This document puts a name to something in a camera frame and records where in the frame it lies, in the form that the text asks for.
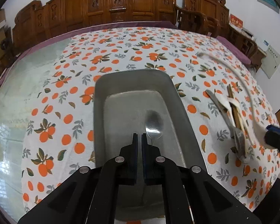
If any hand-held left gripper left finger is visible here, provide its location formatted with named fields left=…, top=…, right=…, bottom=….
left=17, top=133, right=139, bottom=224

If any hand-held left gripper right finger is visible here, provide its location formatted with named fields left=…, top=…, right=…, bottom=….
left=142, top=133, right=262, bottom=224

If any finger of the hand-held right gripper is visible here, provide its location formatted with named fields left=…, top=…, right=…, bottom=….
left=266, top=125, right=280, bottom=134
left=264, top=131, right=280, bottom=155

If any light wooden chopstick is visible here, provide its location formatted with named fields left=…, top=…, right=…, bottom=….
left=238, top=112, right=255, bottom=146

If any metal spoon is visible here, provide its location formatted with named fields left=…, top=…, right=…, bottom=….
left=145, top=110, right=164, bottom=146

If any metal tray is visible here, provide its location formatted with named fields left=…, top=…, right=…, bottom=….
left=94, top=69, right=209, bottom=222

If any brown chopstick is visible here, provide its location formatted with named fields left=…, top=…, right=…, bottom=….
left=227, top=84, right=244, bottom=131
left=229, top=84, right=247, bottom=131

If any metal fork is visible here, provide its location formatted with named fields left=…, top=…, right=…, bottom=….
left=205, top=89, right=246, bottom=157

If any large white spoon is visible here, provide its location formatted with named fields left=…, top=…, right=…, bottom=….
left=197, top=51, right=271, bottom=148

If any wooden side table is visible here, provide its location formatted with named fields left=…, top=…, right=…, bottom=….
left=229, top=26, right=267, bottom=69

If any short purple seat cushion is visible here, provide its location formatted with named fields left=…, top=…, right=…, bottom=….
left=216, top=35, right=252, bottom=66

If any white papers stack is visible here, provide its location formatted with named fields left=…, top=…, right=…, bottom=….
left=241, top=28, right=255, bottom=40

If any orange print tablecloth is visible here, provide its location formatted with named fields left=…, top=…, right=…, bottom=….
left=21, top=27, right=280, bottom=224

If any red box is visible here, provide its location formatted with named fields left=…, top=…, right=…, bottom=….
left=229, top=14, right=243, bottom=32

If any long purple seat cushion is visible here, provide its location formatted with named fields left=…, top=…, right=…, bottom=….
left=0, top=20, right=178, bottom=87

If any carved wooden armchair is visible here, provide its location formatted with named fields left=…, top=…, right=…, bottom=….
left=175, top=0, right=231, bottom=38

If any long carved wooden bench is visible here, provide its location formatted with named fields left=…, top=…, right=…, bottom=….
left=12, top=0, right=178, bottom=49

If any white wall panel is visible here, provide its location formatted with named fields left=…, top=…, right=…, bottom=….
left=260, top=40, right=280, bottom=78

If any green wall electrical panel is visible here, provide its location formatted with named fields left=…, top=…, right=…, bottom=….
left=257, top=0, right=280, bottom=13

